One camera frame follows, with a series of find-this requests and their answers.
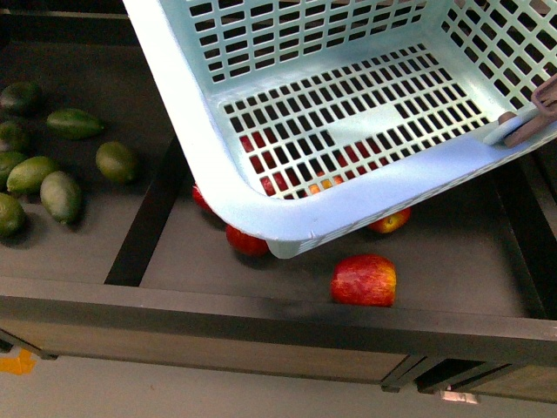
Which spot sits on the light blue plastic basket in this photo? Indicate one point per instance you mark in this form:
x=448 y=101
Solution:
x=302 y=121

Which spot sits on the brown basket handle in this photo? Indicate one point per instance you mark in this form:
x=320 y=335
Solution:
x=519 y=128

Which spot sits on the red apple under basket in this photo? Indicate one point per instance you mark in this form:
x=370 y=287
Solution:
x=244 y=243

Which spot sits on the green mango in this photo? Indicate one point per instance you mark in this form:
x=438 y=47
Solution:
x=74 y=124
x=61 y=197
x=27 y=176
x=21 y=98
x=8 y=161
x=12 y=215
x=14 y=138
x=117 y=162

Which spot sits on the red apple left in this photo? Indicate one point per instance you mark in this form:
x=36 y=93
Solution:
x=199 y=199

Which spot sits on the red apple front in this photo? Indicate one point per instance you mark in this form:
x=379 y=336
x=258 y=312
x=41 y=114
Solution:
x=364 y=280

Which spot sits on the red yellow apple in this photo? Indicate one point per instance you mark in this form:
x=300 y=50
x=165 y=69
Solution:
x=391 y=223

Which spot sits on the dark wooden display stand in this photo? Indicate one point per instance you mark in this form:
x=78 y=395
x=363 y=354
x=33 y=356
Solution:
x=145 y=276

